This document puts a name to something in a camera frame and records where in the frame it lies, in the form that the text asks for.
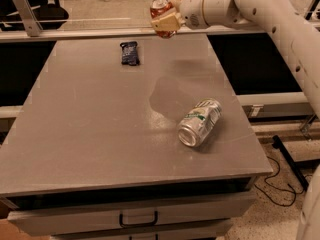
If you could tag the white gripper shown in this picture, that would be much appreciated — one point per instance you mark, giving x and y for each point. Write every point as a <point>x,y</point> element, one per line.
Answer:
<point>192,8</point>

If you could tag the red coke can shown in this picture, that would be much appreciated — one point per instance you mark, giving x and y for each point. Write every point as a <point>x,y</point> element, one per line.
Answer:
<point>159,8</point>

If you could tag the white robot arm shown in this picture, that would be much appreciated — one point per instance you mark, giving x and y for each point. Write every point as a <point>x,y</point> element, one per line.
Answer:
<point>296,39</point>

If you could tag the dark blue rxbar wrapper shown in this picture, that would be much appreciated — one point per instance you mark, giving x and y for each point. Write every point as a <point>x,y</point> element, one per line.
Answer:
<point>130,53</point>

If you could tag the silver green soda can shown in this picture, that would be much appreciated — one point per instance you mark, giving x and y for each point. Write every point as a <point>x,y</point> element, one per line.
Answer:
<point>197,124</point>

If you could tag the black office chair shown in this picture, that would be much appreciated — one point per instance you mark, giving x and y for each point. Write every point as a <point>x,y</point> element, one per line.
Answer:
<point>49,13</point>

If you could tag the black stand leg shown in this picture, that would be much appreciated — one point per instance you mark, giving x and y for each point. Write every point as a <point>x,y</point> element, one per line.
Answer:
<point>278,144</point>

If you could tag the grey lower drawer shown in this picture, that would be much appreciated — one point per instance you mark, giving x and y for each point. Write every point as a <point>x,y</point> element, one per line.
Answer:
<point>178,231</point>

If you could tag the grey drawer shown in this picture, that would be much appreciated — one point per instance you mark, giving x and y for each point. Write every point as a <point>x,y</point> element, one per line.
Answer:
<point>105,216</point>
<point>178,231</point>

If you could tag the grey top drawer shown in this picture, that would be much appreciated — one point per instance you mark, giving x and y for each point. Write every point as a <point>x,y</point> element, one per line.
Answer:
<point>105,216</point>

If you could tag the left metal railing bracket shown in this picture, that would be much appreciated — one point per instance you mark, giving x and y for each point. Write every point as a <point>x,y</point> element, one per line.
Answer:
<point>31,24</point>

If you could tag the black drawer handle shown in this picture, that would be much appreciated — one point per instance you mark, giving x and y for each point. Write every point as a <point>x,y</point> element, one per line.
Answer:
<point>142,220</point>

